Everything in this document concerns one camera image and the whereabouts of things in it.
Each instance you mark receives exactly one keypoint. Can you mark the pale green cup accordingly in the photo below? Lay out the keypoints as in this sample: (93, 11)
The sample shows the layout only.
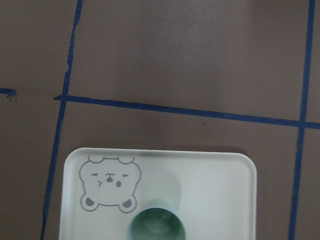
(157, 220)

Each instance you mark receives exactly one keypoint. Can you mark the white bear tray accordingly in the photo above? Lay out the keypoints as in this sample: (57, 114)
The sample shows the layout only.
(215, 193)

